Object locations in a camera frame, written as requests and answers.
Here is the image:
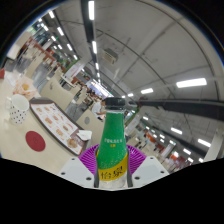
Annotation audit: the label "beige dining chairs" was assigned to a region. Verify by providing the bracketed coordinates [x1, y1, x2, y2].
[24, 49, 104, 134]

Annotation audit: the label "person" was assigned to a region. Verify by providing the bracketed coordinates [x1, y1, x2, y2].
[91, 99, 108, 120]

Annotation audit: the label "ceiling lights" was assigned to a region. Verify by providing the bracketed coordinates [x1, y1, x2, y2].
[35, 0, 213, 164]

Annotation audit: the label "green-labelled clear drink bottle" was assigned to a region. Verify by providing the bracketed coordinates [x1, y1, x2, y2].
[95, 96, 130, 191]

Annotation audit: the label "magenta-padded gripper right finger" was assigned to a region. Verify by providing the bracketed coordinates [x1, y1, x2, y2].
[125, 145, 170, 190]

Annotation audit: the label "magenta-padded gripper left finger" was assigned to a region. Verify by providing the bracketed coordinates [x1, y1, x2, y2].
[57, 143, 101, 190]

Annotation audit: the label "white polka-dot mug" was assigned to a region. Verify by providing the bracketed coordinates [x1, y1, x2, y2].
[5, 93, 31, 126]

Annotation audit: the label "orange snack bag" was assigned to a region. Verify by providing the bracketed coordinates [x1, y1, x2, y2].
[12, 77, 38, 100]

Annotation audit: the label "flat round red coaster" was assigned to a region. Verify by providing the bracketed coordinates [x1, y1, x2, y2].
[25, 130, 47, 153]

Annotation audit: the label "dark tray with menu sheet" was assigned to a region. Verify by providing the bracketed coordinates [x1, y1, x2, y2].
[28, 97, 93, 157]

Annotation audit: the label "ceiling air conditioner unit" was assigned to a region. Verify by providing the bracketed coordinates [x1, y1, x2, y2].
[102, 47, 120, 66]

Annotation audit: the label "crumpled white napkin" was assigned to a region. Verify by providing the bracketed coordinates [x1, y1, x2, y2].
[76, 129, 93, 142]

